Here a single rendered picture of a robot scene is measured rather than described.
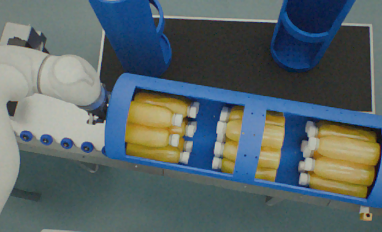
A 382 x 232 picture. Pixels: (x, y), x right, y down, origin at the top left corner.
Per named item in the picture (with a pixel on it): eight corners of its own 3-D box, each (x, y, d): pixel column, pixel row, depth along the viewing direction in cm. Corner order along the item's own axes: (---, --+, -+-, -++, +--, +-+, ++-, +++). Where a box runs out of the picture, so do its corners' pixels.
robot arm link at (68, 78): (108, 74, 124) (61, 64, 125) (94, 51, 109) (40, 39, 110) (96, 113, 121) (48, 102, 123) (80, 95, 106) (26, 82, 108)
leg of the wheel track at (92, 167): (97, 173, 261) (62, 153, 201) (87, 171, 262) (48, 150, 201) (99, 162, 263) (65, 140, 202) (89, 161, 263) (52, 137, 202)
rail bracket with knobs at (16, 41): (30, 72, 181) (19, 62, 171) (12, 69, 182) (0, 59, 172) (37, 48, 184) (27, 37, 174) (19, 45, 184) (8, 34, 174)
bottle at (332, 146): (382, 142, 139) (318, 131, 141) (379, 166, 139) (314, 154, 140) (374, 143, 146) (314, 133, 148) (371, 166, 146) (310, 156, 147)
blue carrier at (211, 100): (370, 214, 157) (404, 201, 130) (114, 167, 164) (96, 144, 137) (375, 133, 166) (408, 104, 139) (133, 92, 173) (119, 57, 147)
